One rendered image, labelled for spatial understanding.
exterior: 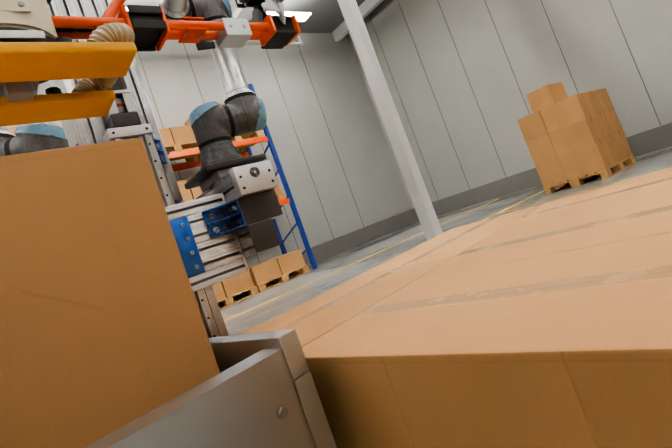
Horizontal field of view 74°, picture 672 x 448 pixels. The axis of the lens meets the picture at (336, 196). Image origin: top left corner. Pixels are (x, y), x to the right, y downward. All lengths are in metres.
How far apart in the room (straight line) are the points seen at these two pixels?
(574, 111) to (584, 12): 3.29
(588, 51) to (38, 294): 10.31
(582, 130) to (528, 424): 7.29
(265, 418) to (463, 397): 0.24
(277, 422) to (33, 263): 0.36
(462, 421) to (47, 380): 0.49
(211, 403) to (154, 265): 0.22
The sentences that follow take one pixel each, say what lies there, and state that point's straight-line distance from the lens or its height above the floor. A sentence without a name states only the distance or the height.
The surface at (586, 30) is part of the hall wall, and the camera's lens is 10.57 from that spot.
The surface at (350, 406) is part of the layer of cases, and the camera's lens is 0.71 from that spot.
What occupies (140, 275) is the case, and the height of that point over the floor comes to 0.75.
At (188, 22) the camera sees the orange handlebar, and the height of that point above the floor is 1.26.
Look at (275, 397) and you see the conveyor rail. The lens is 0.61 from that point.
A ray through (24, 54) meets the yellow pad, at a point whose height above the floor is 1.13.
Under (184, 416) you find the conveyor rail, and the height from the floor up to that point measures 0.58.
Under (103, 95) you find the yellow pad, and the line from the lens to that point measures 1.05.
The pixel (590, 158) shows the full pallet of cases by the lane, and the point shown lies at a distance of 7.77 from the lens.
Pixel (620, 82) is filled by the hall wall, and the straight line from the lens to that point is 10.36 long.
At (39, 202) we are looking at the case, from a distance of 0.69.
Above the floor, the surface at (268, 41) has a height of 1.23.
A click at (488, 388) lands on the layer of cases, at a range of 0.54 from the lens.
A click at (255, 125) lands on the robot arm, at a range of 1.63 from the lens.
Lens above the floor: 0.72
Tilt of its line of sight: 4 degrees up
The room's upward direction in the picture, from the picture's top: 20 degrees counter-clockwise
